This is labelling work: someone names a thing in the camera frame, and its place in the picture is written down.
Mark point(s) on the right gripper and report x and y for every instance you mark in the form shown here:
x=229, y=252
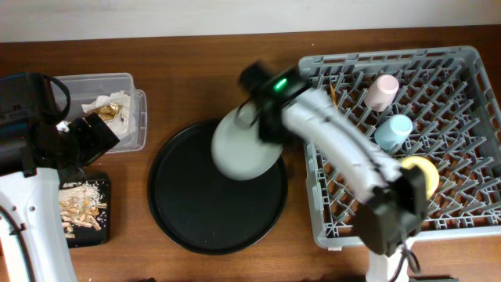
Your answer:
x=265, y=131

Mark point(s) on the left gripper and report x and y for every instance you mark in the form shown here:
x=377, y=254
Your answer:
x=99, y=138

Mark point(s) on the gold foil wrapper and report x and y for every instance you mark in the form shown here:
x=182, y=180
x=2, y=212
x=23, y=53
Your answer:
x=107, y=112

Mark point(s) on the white tissue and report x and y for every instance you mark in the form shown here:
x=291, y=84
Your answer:
x=119, y=125

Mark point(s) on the wooden chopstick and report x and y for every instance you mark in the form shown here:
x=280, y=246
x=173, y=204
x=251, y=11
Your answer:
x=333, y=95

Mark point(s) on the grey round plate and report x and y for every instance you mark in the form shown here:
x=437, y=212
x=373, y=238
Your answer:
x=236, y=149

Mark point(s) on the food scraps and rice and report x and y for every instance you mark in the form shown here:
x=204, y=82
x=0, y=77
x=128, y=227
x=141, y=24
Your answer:
x=82, y=208

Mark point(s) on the pink cup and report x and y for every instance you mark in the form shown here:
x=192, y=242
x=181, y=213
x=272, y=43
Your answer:
x=381, y=93

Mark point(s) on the blue cup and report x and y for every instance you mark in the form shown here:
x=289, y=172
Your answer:
x=393, y=132

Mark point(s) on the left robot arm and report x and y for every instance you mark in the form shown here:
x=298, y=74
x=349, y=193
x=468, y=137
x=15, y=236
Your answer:
x=33, y=154

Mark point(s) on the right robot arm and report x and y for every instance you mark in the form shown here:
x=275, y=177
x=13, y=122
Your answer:
x=392, y=199

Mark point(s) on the grey plastic dishwasher rack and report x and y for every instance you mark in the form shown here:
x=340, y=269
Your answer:
x=456, y=125

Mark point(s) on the clear plastic bin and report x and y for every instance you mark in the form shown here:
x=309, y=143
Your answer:
x=92, y=92

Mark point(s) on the black rectangular tray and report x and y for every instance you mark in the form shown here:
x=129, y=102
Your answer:
x=92, y=238

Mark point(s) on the round black serving tray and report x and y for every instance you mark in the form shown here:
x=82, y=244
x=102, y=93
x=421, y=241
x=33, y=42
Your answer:
x=202, y=210

